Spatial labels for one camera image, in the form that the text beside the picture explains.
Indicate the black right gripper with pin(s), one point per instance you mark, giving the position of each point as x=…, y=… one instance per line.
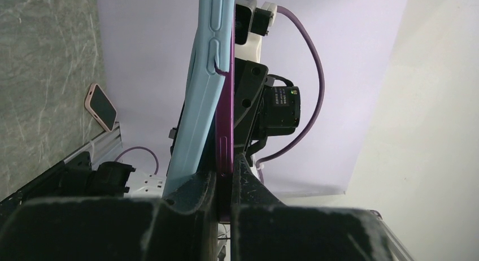
x=265, y=105

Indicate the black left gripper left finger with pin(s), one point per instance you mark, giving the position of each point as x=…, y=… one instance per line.
x=181, y=226

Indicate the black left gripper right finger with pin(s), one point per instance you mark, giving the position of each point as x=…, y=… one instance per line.
x=264, y=228

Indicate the purple smartphone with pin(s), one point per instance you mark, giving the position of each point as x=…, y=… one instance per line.
x=224, y=137

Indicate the light blue phone case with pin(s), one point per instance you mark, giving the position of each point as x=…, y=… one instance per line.
x=210, y=61

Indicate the pink cased phone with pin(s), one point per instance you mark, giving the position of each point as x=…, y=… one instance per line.
x=100, y=107

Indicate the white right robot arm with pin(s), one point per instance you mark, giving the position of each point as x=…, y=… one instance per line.
x=118, y=179

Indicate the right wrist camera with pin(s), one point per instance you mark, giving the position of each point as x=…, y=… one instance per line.
x=251, y=25

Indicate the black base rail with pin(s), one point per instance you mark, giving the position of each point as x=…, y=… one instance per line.
x=45, y=180

